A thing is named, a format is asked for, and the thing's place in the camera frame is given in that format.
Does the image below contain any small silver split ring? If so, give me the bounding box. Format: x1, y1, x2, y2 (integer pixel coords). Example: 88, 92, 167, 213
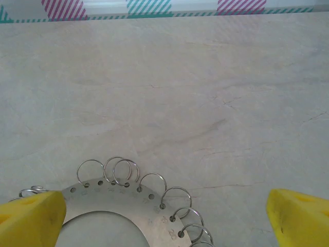
159, 187, 192, 209
138, 172, 168, 193
9, 185, 49, 203
172, 206, 206, 227
104, 156, 134, 185
190, 240, 214, 247
112, 159, 140, 187
179, 223, 214, 244
76, 159, 105, 188

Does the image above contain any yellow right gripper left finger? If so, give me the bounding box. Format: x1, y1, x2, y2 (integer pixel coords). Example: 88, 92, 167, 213
0, 190, 67, 247

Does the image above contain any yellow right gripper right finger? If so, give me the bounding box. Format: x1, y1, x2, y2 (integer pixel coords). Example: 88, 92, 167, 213
266, 188, 329, 247

